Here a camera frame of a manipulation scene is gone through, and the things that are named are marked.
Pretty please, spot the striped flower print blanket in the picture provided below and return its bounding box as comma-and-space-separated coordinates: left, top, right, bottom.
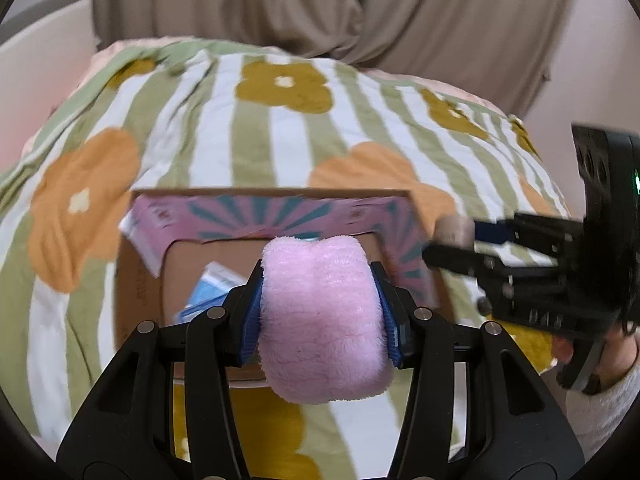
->
0, 37, 576, 480

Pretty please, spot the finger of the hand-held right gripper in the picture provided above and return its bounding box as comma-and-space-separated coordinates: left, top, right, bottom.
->
422, 242, 566, 306
472, 212, 583, 261

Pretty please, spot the person's right hand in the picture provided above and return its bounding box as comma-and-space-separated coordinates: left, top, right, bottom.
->
551, 327, 638, 391

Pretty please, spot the small beige round jar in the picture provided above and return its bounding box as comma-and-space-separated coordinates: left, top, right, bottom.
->
434, 214, 475, 256

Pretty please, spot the pink fluffy pouch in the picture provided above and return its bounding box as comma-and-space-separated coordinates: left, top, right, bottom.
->
259, 235, 396, 404

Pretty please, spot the white bed headboard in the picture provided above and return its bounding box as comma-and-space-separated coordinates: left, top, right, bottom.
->
0, 0, 101, 171

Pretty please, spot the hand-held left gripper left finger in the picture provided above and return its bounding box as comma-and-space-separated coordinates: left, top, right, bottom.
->
56, 259, 266, 480

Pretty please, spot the cardboard box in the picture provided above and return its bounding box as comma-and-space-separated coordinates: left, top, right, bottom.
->
112, 187, 456, 391

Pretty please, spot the white and blue carton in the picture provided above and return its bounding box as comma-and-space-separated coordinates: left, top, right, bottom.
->
172, 260, 248, 326

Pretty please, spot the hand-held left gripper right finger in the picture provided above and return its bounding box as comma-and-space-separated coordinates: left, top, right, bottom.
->
369, 261, 586, 480

